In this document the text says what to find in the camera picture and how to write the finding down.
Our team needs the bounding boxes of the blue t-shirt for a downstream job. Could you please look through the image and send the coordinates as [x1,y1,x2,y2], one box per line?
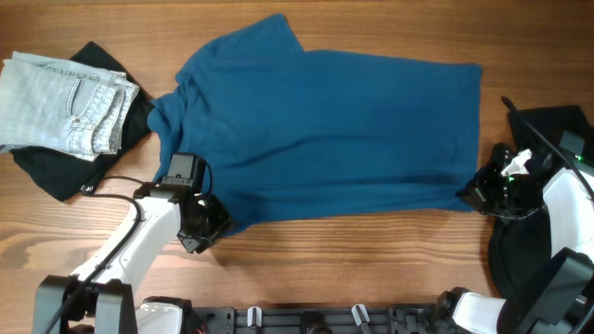
[148,14,482,230]

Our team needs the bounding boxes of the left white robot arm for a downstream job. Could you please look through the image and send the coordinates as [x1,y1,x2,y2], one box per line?
[32,153,235,333]

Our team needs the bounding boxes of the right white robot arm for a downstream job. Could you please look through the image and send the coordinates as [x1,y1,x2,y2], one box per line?
[435,140,593,333]

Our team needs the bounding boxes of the black garment right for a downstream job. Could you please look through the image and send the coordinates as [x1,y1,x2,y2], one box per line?
[488,105,593,298]

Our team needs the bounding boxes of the black folded garment left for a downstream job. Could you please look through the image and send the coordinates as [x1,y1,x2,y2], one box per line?
[7,42,153,201]

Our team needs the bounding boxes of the light blue folded jeans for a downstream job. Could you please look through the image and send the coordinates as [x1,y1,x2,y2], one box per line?
[1,52,139,161]

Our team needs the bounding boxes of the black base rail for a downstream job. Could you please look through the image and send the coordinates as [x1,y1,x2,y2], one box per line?
[194,304,456,334]

